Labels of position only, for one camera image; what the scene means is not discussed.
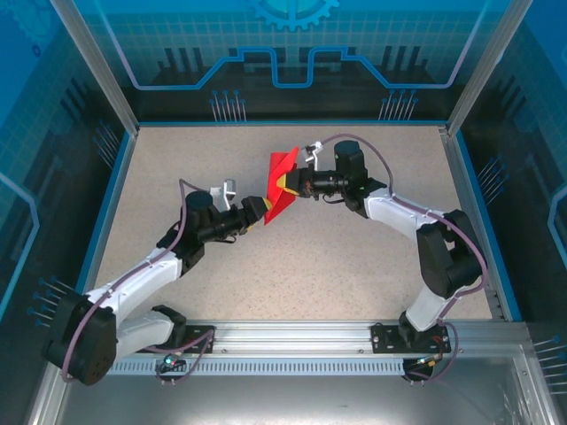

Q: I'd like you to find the red paper sheet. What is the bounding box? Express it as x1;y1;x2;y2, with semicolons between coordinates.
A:
263;147;300;227

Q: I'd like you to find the sheet metal tray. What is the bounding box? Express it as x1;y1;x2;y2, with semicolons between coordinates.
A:
26;344;562;425

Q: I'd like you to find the blue table edge strip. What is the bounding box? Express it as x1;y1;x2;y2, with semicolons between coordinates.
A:
65;130;141;323
454;130;524;323

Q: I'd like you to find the blue panel with gear print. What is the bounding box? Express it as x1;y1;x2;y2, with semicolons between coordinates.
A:
82;0;515;123

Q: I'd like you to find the blue circuit print panel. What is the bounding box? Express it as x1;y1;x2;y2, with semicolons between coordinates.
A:
447;0;567;425
0;0;136;425

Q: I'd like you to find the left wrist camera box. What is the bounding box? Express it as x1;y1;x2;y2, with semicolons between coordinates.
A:
210;179;240;212

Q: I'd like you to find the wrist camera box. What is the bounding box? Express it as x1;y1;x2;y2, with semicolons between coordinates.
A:
210;179;240;212
301;141;323;166

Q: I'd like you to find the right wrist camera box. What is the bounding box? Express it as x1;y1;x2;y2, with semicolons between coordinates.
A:
301;141;323;166

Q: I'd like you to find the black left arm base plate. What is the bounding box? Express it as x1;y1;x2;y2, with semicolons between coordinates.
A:
175;325;217;355

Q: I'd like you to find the aluminium mounting rail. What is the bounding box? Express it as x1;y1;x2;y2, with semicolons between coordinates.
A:
57;321;531;353

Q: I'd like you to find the aluminium table edge rail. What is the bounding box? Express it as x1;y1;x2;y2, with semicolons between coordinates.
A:
439;125;509;322

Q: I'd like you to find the green lit cable connector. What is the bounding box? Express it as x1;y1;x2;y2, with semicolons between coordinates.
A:
161;347;185;371
414;352;444;371

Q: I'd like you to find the slotted grey cable duct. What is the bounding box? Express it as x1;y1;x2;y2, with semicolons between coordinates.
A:
108;359;422;376

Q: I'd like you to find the aluminium frame post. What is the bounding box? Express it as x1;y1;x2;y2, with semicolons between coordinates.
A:
445;0;535;135
50;0;140;135

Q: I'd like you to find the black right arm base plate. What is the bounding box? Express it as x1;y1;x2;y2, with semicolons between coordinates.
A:
370;321;453;355

